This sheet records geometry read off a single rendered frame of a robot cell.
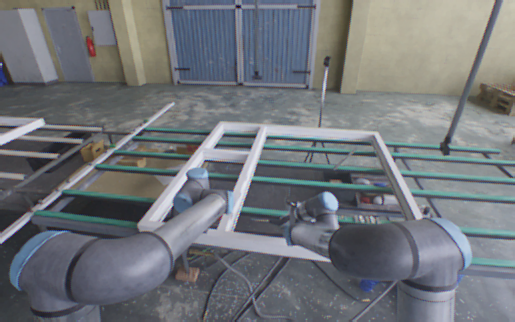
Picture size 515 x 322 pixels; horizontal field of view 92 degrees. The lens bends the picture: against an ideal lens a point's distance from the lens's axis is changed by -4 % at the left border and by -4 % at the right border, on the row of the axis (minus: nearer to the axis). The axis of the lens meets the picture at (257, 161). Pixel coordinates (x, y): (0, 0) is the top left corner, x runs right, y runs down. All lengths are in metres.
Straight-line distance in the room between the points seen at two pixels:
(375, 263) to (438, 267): 0.13
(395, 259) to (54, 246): 0.63
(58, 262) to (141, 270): 0.14
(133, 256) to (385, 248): 0.47
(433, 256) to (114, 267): 0.59
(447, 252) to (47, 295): 0.75
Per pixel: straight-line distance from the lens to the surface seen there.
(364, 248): 0.59
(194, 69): 8.06
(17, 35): 10.54
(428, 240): 0.63
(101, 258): 0.54
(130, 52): 8.47
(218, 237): 1.35
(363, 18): 7.20
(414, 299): 0.69
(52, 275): 0.59
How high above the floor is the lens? 1.89
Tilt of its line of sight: 30 degrees down
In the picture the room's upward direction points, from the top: straight up
